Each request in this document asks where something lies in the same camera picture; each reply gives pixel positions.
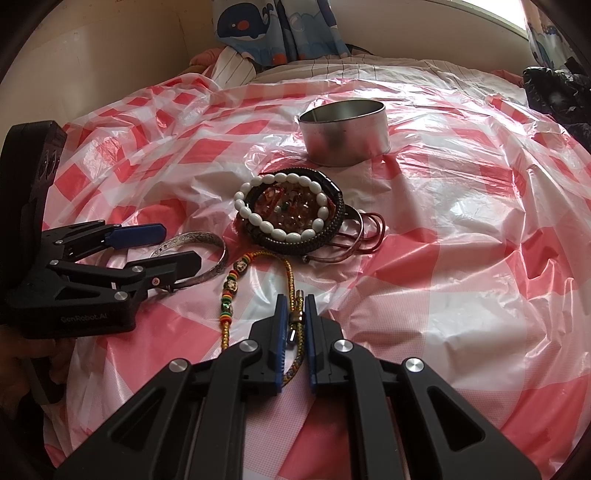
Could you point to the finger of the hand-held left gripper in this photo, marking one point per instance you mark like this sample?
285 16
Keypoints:
180 265
138 234

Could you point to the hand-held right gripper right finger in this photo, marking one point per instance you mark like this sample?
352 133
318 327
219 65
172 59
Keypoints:
312 339

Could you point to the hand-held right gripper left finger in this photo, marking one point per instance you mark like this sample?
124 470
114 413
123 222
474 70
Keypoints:
278 339

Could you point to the silver bangle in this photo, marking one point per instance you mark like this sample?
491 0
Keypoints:
198 239

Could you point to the round metal tin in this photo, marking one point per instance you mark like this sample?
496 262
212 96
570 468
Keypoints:
346 143

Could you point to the person's left hand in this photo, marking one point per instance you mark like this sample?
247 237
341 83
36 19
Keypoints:
16 369

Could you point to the red white checked plastic sheet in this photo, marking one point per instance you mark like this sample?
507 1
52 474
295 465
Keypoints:
461 277

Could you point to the pink cloth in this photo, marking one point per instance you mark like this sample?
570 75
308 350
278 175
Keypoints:
203 57

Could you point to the blue whale print curtain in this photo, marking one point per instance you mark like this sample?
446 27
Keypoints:
240 27

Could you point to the striped white bedsheet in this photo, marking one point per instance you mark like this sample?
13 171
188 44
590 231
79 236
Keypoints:
323 69

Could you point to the dark cloth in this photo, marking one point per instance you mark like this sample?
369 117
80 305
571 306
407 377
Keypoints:
554 97

